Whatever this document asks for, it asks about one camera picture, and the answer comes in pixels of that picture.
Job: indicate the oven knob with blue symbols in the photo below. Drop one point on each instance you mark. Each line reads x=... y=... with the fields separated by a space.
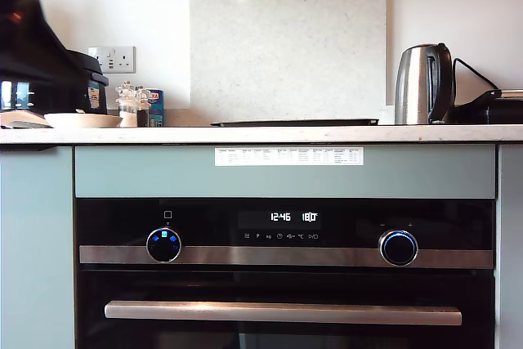
x=164 y=245

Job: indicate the black built-in oven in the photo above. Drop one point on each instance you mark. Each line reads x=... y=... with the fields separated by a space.
x=286 y=283

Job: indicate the white printed label sticker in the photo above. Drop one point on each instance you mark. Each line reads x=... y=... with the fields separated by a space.
x=289 y=156

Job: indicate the pale green filler panel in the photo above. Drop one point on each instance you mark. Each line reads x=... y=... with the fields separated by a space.
x=286 y=181

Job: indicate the black glass hob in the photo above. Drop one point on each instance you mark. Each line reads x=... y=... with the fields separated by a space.
x=294 y=122

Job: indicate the blue salt box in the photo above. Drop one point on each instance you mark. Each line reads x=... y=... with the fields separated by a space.
x=156 y=108

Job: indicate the speckled stone splashback panel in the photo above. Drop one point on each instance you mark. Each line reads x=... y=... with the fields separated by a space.
x=286 y=38

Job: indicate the clear pepper grinder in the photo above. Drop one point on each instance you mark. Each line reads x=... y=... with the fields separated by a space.
x=143 y=114

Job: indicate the steel electric kettle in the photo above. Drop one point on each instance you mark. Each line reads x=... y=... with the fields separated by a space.
x=418 y=87

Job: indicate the white ceramic bowl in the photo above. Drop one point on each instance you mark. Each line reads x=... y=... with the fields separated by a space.
x=81 y=120

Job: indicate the black rice cooker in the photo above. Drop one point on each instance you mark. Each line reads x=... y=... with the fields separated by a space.
x=81 y=79

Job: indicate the pale green cabinet door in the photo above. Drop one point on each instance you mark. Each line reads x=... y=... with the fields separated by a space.
x=510 y=242
x=37 y=242

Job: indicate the white double wall socket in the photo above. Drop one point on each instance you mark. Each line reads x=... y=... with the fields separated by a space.
x=112 y=59

